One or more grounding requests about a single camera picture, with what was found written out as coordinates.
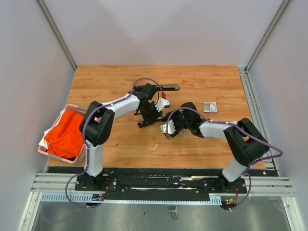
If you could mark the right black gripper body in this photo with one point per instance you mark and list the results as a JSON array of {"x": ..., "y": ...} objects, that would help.
[{"x": 179, "y": 122}]

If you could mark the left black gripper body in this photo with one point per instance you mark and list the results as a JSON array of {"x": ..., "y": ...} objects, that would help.
[{"x": 150, "y": 112}]

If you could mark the black stapler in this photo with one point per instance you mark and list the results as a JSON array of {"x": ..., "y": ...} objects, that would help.
[
  {"x": 165, "y": 87},
  {"x": 151, "y": 119}
]

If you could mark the staple box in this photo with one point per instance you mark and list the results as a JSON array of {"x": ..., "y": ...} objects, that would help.
[{"x": 210, "y": 107}]

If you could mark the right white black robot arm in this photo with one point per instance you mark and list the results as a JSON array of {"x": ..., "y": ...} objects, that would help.
[{"x": 245, "y": 141}]

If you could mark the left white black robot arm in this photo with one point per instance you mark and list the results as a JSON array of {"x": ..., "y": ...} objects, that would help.
[{"x": 97, "y": 124}]

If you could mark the pink plastic basket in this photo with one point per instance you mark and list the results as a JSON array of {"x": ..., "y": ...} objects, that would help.
[{"x": 81, "y": 155}]

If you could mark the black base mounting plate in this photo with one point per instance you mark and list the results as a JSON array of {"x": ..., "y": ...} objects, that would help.
[{"x": 159, "y": 184}]

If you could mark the orange cloth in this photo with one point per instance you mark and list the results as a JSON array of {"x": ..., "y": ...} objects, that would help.
[{"x": 64, "y": 139}]

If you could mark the white cloth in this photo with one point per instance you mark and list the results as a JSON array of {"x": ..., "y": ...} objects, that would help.
[{"x": 42, "y": 142}]

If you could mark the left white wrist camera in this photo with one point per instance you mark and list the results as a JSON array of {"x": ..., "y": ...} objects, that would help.
[{"x": 161, "y": 104}]

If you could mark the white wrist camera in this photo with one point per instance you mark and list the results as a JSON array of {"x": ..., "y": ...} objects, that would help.
[
  {"x": 168, "y": 127},
  {"x": 161, "y": 104}
]

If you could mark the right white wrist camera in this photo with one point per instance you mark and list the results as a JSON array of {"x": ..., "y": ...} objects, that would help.
[{"x": 168, "y": 127}]

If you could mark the grey cable duct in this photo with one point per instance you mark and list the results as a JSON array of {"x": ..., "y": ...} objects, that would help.
[{"x": 90, "y": 198}]

